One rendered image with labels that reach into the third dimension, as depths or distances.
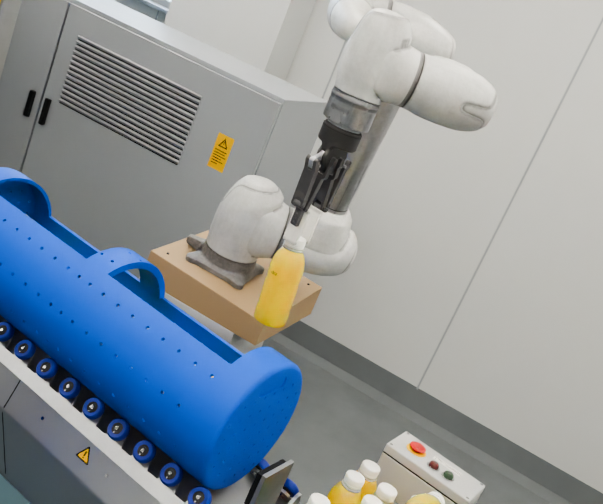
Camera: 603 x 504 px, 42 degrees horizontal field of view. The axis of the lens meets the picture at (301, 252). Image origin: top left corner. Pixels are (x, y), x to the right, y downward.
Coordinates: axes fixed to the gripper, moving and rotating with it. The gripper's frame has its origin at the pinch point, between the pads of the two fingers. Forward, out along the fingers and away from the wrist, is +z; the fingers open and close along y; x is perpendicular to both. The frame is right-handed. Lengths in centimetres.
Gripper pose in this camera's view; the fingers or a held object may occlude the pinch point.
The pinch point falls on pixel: (302, 225)
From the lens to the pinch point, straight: 149.9
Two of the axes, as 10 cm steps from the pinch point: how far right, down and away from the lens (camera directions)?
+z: -3.7, 8.8, 3.0
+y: -5.2, 0.7, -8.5
